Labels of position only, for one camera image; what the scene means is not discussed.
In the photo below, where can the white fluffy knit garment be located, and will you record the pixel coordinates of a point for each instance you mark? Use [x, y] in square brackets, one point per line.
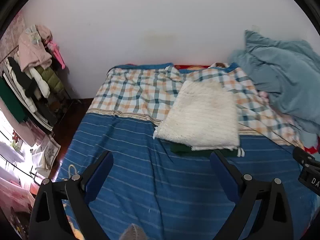
[203, 117]

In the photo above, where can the plaid checked bed sheet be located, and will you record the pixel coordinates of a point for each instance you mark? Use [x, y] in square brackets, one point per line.
[148, 93]

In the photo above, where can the red flower plant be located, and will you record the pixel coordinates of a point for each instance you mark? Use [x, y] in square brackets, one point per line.
[16, 141]

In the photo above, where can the blue striped bed cover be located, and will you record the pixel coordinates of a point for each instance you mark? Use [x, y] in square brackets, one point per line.
[168, 196]

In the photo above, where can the green folded garment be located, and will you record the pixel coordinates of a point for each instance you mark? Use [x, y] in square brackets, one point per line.
[186, 151]

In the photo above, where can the clothes rack with garments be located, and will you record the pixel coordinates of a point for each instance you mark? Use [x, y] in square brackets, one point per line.
[31, 89]

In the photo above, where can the blue-grey crumpled duvet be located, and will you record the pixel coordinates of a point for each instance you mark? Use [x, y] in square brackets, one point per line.
[288, 71]

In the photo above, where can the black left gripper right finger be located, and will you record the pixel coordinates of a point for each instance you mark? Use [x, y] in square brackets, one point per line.
[273, 219]

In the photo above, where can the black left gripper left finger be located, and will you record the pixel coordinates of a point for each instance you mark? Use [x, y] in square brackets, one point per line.
[48, 218]

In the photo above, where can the grey knit sleeve cuff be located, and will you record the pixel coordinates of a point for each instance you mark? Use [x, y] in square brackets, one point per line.
[133, 232]

